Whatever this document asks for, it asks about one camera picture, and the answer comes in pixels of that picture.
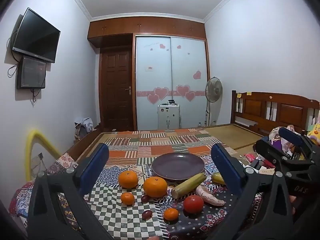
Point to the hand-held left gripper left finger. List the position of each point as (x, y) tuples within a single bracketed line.
[(96, 163)]

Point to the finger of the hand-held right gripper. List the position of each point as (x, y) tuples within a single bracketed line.
[(291, 136), (275, 155)]

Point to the large orange with sticker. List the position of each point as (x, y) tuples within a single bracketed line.
[(155, 187)]

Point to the wall socket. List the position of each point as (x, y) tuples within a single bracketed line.
[(38, 158)]

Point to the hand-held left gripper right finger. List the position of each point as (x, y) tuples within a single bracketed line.
[(225, 166)]

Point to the patchwork blanket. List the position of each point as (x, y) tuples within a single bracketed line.
[(125, 220)]

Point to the wooden bed side rail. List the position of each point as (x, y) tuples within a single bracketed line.
[(83, 142)]

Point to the yellow foam tube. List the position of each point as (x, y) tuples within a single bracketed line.
[(37, 136)]

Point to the black item on suitcase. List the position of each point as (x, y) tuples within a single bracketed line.
[(171, 102)]

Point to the dark wooden door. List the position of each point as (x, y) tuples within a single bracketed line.
[(116, 90)]

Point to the red tomato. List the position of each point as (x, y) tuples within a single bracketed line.
[(193, 203)]

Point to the pink sweet potato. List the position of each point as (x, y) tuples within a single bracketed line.
[(208, 195)]

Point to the purple plate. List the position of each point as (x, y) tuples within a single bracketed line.
[(177, 166)]

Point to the green corn cob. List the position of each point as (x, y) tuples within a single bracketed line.
[(188, 188)]

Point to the dark red grape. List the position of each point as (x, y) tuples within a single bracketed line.
[(147, 214), (144, 198)]

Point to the bamboo bed mat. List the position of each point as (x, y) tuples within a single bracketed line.
[(232, 135)]

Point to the small mandarin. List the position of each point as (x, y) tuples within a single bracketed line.
[(127, 198), (171, 214)]

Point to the pile of clothes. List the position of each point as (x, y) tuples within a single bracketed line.
[(83, 126)]

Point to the wooden bed headboard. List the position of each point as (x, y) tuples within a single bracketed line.
[(275, 110)]

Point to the wooden overhead cabinet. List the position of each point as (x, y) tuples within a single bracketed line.
[(147, 26)]

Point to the pink cloth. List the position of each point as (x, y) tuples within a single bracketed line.
[(283, 142)]

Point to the yellow plush toy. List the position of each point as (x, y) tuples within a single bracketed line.
[(314, 131)]

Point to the sliding wardrobe with pink hearts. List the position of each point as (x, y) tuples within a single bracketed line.
[(172, 80)]

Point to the wall-mounted black television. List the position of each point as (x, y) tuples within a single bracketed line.
[(37, 36)]

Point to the small black wall monitor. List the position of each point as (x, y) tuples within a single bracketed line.
[(32, 73)]

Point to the standing electric fan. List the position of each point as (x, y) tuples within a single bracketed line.
[(214, 88)]

